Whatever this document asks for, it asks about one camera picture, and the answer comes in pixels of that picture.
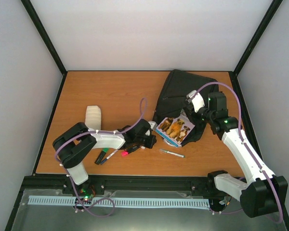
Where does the dog picture book purple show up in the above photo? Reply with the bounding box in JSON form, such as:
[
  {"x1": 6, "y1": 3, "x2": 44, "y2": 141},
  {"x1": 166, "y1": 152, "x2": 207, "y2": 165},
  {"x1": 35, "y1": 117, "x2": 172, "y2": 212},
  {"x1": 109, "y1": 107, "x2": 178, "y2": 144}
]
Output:
[{"x1": 156, "y1": 109, "x2": 195, "y2": 147}]

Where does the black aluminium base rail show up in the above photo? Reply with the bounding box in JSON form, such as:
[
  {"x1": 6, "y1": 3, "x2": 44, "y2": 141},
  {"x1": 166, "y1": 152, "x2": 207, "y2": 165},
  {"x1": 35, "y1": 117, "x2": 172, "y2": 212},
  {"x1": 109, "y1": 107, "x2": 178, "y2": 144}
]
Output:
[{"x1": 20, "y1": 174, "x2": 226, "y2": 198}]

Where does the green black highlighter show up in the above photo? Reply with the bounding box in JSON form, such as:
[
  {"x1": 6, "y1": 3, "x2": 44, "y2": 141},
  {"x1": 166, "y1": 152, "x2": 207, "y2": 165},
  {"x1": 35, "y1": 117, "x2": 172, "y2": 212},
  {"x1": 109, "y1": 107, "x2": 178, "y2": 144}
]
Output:
[{"x1": 94, "y1": 148, "x2": 109, "y2": 165}]

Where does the beige fabric pencil case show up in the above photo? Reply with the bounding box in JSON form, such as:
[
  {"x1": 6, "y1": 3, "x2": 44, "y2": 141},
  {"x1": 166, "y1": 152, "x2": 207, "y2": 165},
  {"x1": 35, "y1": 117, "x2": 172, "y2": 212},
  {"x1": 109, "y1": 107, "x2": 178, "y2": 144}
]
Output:
[{"x1": 85, "y1": 105, "x2": 102, "y2": 130}]

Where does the blue white marker pen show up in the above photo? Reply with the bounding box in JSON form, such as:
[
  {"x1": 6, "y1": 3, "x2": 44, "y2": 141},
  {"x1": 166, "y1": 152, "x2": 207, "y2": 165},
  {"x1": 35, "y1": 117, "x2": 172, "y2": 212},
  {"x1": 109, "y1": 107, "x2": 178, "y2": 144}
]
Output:
[{"x1": 100, "y1": 149, "x2": 119, "y2": 165}]

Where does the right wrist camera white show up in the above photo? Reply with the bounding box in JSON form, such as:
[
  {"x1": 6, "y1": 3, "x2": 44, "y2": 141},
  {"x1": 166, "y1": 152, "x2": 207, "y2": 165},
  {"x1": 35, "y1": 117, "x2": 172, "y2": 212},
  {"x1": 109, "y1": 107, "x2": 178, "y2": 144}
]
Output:
[{"x1": 186, "y1": 90, "x2": 205, "y2": 113}]

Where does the silver white pen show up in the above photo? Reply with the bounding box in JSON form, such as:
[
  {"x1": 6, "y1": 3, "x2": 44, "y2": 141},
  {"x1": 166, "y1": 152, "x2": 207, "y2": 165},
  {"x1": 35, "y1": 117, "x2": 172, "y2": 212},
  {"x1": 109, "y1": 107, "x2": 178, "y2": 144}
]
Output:
[{"x1": 160, "y1": 149, "x2": 185, "y2": 158}]

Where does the light blue cable duct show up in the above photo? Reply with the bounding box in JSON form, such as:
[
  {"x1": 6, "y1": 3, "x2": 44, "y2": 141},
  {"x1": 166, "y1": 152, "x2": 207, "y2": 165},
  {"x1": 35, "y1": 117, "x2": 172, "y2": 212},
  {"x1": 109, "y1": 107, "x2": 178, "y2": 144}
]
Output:
[{"x1": 27, "y1": 195, "x2": 210, "y2": 209}]

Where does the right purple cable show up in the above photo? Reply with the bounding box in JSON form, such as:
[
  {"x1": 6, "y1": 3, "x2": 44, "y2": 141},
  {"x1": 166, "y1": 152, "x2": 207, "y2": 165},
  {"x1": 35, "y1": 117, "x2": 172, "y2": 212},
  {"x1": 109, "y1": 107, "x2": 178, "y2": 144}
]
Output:
[{"x1": 192, "y1": 81, "x2": 284, "y2": 223}]

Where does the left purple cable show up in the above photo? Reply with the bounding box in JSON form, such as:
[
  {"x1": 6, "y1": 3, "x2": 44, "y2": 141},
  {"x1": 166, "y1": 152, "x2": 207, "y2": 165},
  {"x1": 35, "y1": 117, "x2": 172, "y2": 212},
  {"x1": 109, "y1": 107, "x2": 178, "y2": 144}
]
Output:
[{"x1": 54, "y1": 97, "x2": 148, "y2": 217}]

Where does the pink black highlighter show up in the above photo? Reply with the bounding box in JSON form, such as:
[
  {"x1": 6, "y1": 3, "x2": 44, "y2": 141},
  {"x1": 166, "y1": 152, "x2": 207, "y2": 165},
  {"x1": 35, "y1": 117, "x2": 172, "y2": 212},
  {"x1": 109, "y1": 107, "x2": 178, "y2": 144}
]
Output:
[{"x1": 121, "y1": 146, "x2": 140, "y2": 157}]

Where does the black student backpack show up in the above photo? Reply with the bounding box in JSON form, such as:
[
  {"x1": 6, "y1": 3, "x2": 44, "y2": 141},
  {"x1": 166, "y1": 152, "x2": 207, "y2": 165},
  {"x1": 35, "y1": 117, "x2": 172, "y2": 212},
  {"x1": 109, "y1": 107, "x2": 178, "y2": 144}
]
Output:
[{"x1": 153, "y1": 69, "x2": 219, "y2": 147}]

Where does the purple cable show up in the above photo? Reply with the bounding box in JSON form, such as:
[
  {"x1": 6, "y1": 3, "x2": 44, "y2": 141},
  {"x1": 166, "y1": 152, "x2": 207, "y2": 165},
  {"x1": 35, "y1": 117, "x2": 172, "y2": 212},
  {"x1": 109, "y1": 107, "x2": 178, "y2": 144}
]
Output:
[
  {"x1": 54, "y1": 97, "x2": 148, "y2": 217},
  {"x1": 192, "y1": 81, "x2": 284, "y2": 223}
]

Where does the left black frame post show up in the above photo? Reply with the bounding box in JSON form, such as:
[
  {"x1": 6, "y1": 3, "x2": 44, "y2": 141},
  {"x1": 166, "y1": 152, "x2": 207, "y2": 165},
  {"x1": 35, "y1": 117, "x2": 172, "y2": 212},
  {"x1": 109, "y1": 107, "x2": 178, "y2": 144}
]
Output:
[{"x1": 21, "y1": 0, "x2": 67, "y2": 77}]

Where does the right black frame post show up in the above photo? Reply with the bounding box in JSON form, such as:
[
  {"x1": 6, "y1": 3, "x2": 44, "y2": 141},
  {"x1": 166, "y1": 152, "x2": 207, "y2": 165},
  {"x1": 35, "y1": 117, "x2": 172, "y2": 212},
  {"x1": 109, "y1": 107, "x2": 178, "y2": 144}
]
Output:
[{"x1": 233, "y1": 0, "x2": 283, "y2": 77}]

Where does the black frame post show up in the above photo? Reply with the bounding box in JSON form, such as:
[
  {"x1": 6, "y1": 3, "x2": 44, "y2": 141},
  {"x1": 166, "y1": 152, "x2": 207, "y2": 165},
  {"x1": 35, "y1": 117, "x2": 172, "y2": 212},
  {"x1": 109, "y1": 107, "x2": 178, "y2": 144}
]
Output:
[
  {"x1": 21, "y1": 0, "x2": 67, "y2": 77},
  {"x1": 233, "y1": 0, "x2": 283, "y2": 77}
]

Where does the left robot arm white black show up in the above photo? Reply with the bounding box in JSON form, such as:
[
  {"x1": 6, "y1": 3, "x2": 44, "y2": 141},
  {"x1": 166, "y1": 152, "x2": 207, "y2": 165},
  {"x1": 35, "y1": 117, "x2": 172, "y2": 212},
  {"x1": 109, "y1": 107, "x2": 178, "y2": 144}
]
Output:
[{"x1": 53, "y1": 119, "x2": 157, "y2": 194}]

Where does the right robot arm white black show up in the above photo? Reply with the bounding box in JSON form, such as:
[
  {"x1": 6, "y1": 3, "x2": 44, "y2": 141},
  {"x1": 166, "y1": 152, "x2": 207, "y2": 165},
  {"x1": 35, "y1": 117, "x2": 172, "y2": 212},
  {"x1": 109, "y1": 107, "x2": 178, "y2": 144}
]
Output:
[{"x1": 185, "y1": 90, "x2": 288, "y2": 218}]

